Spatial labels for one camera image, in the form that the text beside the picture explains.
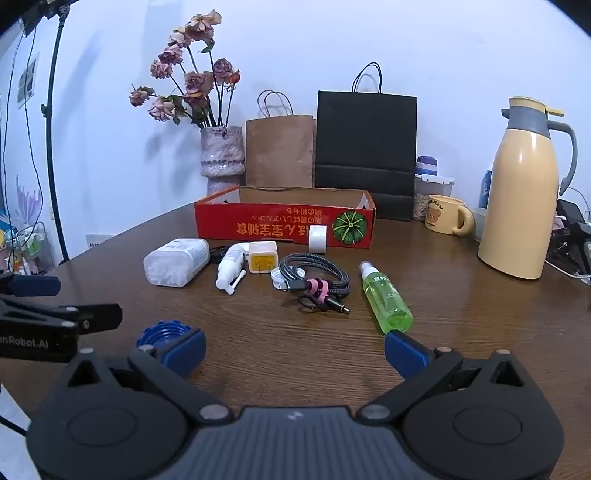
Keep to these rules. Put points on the white plastic wipes container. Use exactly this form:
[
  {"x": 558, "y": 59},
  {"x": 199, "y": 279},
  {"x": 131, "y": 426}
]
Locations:
[{"x": 177, "y": 262}]

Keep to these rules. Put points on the purple lid container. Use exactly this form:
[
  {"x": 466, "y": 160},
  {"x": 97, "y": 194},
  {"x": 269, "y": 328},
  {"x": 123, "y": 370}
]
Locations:
[{"x": 426, "y": 165}]

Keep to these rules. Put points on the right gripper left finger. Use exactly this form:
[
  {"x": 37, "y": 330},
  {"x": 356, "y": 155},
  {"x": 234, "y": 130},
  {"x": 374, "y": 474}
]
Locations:
[{"x": 167, "y": 378}]

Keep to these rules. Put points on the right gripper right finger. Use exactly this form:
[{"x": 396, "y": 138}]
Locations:
[{"x": 425, "y": 373}]

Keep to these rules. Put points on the brown paper bag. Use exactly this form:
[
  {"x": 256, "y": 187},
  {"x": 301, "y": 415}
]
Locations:
[{"x": 279, "y": 145}]

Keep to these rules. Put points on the shelf with colourful items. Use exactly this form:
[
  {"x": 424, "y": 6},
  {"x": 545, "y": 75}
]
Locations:
[{"x": 24, "y": 238}]

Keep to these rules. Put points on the yellow bear mug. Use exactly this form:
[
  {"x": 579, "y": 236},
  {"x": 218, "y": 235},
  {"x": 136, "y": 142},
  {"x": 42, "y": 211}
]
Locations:
[{"x": 448, "y": 215}]

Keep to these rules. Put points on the blue bottle cap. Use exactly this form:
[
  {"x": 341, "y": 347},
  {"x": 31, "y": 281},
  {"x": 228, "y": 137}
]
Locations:
[{"x": 164, "y": 337}]

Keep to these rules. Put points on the clear jar with nuts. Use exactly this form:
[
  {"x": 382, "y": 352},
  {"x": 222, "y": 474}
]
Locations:
[{"x": 425, "y": 186}]

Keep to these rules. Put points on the white tape roll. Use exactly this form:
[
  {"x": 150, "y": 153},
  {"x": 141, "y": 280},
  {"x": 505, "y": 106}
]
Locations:
[{"x": 317, "y": 239}]

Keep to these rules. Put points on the dried rose bouquet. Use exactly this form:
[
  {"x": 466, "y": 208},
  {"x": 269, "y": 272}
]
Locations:
[{"x": 203, "y": 86}]

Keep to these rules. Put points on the black light stand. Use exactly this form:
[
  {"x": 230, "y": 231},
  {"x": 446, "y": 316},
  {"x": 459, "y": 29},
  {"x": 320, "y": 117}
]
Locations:
[{"x": 32, "y": 18}]

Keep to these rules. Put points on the pink ceramic vase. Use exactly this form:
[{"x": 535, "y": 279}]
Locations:
[{"x": 222, "y": 160}]

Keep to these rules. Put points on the white yellow charger plug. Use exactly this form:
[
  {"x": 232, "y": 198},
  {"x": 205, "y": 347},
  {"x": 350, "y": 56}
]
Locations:
[{"x": 262, "y": 257}]

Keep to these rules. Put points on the red cardboard box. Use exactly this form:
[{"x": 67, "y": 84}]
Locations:
[{"x": 243, "y": 213}]

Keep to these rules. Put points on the black paper bag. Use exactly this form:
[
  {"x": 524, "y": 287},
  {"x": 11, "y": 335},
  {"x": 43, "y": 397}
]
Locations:
[{"x": 368, "y": 141}]

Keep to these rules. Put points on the green spray bottle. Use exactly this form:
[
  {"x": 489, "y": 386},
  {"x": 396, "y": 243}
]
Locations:
[{"x": 389, "y": 308}]

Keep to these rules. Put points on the white nasal spray bottle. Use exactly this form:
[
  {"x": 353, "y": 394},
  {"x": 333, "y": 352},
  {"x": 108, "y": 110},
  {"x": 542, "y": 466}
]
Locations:
[{"x": 230, "y": 270}]

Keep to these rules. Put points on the blue soda can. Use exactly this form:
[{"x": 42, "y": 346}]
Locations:
[{"x": 485, "y": 189}]

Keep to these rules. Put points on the grey ceramic cup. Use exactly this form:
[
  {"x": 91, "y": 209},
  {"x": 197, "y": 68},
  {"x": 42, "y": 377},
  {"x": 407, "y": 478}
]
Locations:
[{"x": 479, "y": 215}]

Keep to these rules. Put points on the yellow thermos jug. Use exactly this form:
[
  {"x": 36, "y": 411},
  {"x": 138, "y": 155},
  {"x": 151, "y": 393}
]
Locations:
[{"x": 524, "y": 191}]

